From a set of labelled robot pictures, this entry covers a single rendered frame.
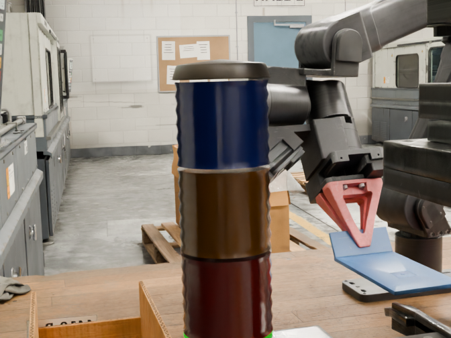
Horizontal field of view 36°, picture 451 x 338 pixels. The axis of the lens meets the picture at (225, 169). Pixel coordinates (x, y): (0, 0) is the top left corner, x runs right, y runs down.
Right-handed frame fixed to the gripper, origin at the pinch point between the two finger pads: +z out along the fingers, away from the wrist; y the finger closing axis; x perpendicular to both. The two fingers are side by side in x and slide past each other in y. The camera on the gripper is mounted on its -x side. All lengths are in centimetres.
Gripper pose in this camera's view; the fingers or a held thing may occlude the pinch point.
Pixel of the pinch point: (362, 241)
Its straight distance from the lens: 80.1
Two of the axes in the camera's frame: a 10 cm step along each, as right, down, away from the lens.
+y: 1.9, -4.1, -8.9
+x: 9.7, -0.9, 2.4
